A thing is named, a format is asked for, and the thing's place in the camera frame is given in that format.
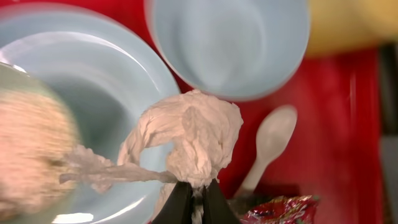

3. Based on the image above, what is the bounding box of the green bowl with food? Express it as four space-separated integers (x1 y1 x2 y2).
1 63 80 223

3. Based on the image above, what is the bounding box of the light blue bowl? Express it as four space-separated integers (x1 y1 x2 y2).
144 0 310 101

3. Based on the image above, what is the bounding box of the white napkin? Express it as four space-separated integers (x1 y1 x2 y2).
60 90 243 215

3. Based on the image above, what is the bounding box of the grey dishwasher rack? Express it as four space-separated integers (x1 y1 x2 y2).
379 44 397 224

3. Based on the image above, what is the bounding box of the light blue plate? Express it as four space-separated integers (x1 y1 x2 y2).
1 2 180 223

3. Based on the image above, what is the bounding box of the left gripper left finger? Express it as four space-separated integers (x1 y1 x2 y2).
151 182 193 224

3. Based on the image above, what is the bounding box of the red snack wrapper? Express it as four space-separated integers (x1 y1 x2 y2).
240 195 319 224

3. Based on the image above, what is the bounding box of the yellow plastic cup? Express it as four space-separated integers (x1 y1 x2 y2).
305 0 397 58

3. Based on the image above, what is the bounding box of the white plastic spoon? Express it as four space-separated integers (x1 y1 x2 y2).
234 105 298 197

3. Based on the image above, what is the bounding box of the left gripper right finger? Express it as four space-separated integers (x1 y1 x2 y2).
202 179 241 224

